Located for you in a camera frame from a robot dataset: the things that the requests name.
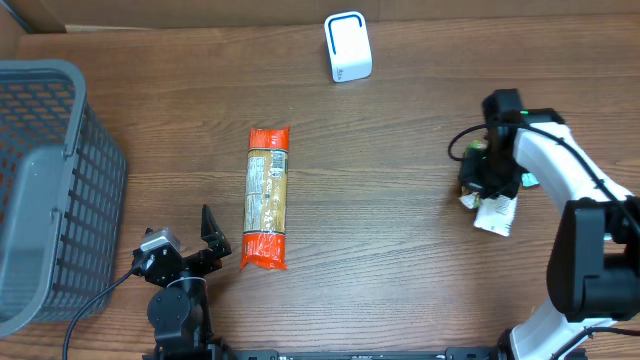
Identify teal tissue wipes pack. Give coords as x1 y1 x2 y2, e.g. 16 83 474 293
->
521 172 539 188

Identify green snack pouch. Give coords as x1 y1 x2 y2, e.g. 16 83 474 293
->
459 140 487 210

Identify white tube gold cap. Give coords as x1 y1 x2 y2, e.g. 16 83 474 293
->
473 195 517 237

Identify orange spaghetti pack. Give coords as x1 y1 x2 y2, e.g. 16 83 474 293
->
241 126 290 270

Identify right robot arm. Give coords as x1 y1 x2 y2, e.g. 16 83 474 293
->
447 89 639 359

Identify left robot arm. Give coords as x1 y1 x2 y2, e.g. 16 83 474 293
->
133 205 232 359

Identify white barcode scanner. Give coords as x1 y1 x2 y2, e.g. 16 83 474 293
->
324 11 373 83

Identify grey plastic mesh basket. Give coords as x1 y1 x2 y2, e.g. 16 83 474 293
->
1 60 128 336

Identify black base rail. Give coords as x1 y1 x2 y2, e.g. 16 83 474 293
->
142 346 508 360

